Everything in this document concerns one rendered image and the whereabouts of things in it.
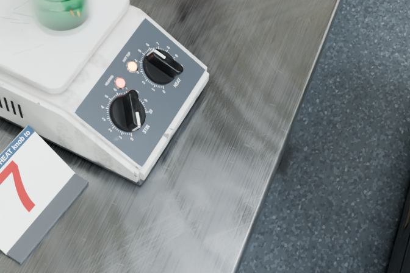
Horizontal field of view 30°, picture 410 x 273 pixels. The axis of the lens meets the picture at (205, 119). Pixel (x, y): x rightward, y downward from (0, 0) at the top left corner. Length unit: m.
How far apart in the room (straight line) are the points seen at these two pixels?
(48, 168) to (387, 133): 1.09
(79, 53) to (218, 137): 0.15
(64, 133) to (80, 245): 0.09
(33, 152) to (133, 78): 0.10
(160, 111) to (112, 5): 0.10
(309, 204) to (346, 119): 0.23
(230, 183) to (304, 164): 0.91
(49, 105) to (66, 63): 0.04
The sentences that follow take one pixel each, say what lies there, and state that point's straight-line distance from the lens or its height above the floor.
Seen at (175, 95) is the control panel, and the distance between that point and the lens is 0.67.
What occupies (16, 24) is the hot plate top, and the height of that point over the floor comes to 0.84.
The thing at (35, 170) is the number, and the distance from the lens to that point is 0.65.
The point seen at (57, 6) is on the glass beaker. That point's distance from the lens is 0.62.
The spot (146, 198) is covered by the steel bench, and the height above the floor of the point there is 0.75.
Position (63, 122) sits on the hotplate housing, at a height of 0.81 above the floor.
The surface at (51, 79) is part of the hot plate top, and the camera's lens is 0.62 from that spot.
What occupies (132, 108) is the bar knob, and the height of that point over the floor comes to 0.81.
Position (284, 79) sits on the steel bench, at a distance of 0.74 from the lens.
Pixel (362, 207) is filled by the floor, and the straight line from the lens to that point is 1.55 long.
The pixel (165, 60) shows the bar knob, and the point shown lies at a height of 0.81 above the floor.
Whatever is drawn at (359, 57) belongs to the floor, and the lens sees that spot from 1.76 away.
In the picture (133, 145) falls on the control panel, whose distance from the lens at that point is 0.64.
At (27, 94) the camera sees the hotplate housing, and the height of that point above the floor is 0.82.
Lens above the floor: 1.33
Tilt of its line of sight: 56 degrees down
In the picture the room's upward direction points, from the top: 6 degrees clockwise
